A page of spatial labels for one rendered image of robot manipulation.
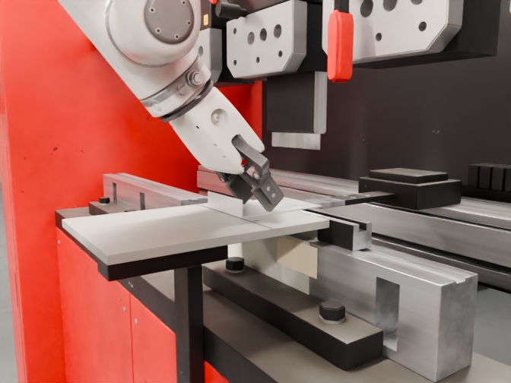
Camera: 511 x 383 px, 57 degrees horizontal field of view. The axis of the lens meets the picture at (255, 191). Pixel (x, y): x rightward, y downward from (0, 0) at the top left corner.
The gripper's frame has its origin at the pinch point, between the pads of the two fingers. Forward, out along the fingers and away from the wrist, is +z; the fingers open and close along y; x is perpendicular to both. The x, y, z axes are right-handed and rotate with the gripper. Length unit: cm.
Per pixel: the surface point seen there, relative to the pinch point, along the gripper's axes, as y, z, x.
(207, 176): 66, 23, -17
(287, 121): -1.0, -4.2, -9.2
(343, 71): -17.7, -11.9, -7.4
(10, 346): 198, 70, 76
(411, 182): -5.8, 15.7, -18.6
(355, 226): -14.0, 4.6, -1.6
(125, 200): 60, 9, 5
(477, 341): 72, 198, -76
